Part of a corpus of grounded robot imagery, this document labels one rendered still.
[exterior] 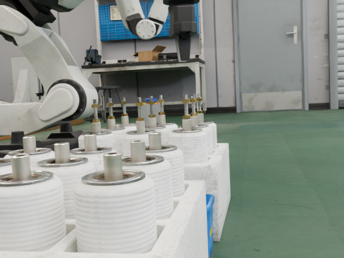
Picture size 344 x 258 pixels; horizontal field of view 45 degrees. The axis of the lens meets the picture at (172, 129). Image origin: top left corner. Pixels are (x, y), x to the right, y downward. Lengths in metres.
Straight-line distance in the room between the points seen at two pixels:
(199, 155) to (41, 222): 0.55
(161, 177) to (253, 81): 5.59
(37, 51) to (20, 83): 3.31
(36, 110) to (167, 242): 1.05
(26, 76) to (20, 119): 3.28
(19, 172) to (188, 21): 0.59
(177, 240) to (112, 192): 0.10
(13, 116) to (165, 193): 1.04
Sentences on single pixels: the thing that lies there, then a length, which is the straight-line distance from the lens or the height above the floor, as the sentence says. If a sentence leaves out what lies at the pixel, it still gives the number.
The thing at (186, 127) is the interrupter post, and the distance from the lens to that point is 1.02.
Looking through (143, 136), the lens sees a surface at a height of 0.25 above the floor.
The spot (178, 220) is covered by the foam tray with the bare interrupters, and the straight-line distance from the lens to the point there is 0.57.
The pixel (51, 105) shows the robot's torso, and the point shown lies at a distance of 1.44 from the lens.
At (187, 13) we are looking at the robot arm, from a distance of 1.00.
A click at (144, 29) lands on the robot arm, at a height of 0.59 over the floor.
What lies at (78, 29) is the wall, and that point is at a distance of 6.76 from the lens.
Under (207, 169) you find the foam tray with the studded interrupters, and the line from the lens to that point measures 0.96.
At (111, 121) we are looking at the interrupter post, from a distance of 1.19.
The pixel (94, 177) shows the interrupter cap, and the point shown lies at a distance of 0.51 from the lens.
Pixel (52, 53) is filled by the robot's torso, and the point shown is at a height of 0.50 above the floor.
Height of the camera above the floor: 0.35
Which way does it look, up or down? 5 degrees down
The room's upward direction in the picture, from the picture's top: 3 degrees counter-clockwise
